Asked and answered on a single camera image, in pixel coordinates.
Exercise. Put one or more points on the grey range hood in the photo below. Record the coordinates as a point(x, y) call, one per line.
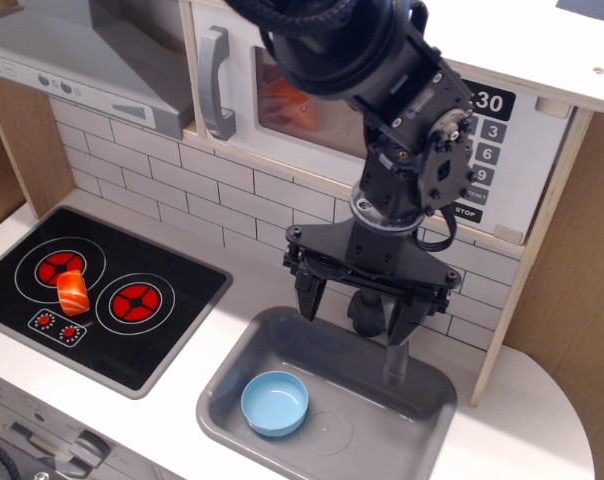
point(88, 53)

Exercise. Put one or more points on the light blue bowl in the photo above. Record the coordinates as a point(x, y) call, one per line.
point(275, 403)

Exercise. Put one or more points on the grey oven front panel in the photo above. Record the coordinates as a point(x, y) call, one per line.
point(74, 450)

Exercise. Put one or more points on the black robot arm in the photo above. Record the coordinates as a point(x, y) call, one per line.
point(416, 112)

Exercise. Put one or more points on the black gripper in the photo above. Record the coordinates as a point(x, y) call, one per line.
point(393, 266)

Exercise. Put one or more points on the grey toy sink basin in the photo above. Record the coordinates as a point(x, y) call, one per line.
point(357, 426)

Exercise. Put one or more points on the white toy microwave door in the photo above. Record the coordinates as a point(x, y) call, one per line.
point(515, 136)

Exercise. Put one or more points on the orange toy inside microwave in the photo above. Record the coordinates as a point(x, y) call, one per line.
point(283, 105)

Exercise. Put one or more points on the orange salmon sushi toy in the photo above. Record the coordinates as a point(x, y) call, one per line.
point(72, 293)

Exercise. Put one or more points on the dark grey toy faucet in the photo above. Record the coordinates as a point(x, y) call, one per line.
point(373, 314)

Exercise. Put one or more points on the black toy stovetop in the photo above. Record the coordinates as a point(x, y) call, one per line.
point(145, 301)

